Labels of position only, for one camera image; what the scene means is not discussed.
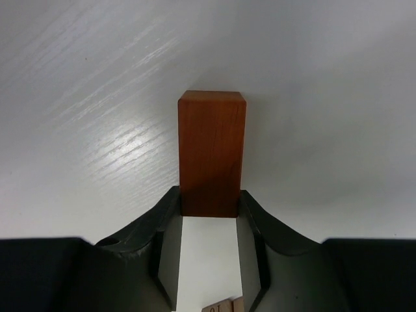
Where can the light wood rectangular block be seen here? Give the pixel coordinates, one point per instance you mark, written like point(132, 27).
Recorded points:
point(227, 305)

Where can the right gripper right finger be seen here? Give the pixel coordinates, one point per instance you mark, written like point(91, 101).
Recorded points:
point(281, 270)

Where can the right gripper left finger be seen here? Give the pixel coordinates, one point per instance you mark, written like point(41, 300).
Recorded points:
point(149, 251)

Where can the red small wood block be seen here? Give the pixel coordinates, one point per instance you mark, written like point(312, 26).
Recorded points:
point(211, 128)

